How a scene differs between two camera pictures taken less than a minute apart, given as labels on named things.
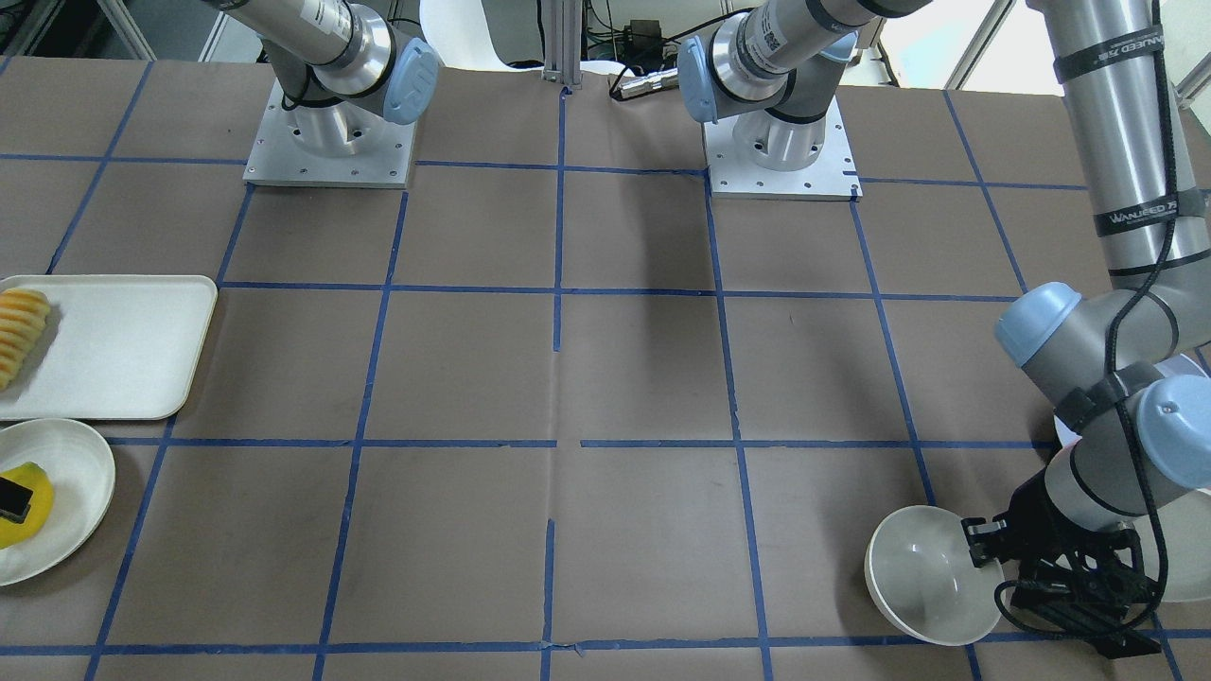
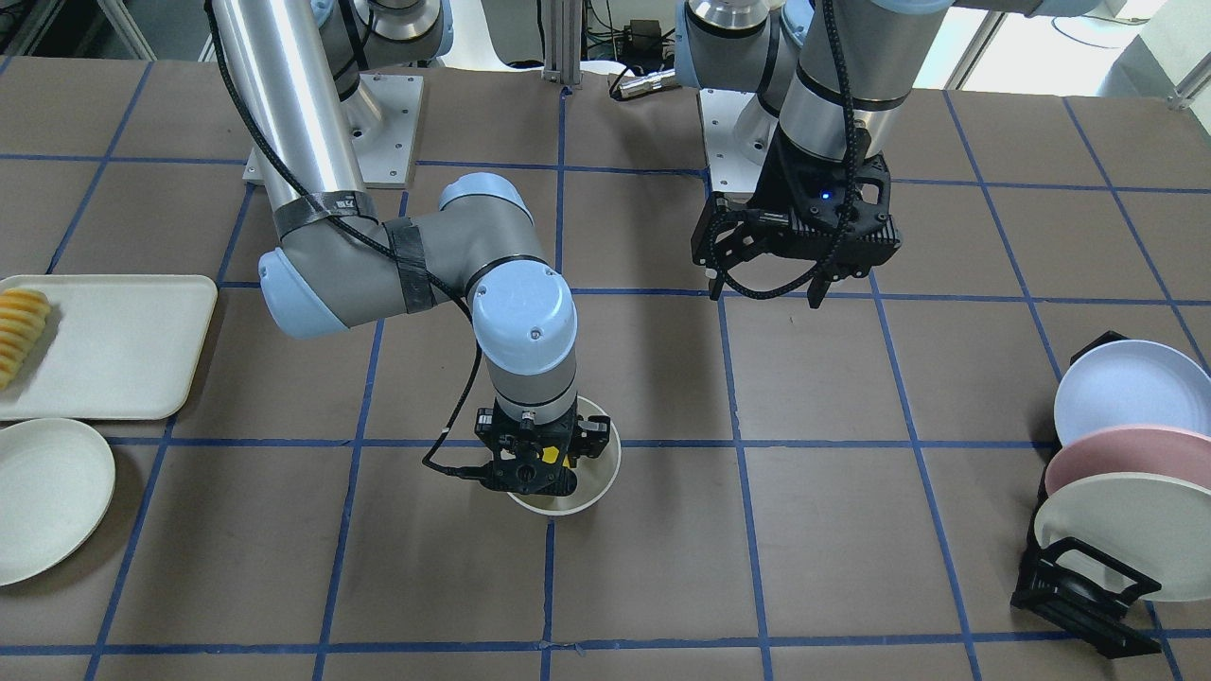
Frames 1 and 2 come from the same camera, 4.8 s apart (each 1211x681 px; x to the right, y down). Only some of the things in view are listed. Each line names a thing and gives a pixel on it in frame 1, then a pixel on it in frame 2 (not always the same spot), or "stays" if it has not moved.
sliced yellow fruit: (23, 314) stays
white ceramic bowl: (921, 573) → (595, 476)
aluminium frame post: (562, 42) stays
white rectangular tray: (113, 347) stays
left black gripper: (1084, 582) → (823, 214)
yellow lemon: (32, 477) → (551, 454)
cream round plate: (80, 468) stays
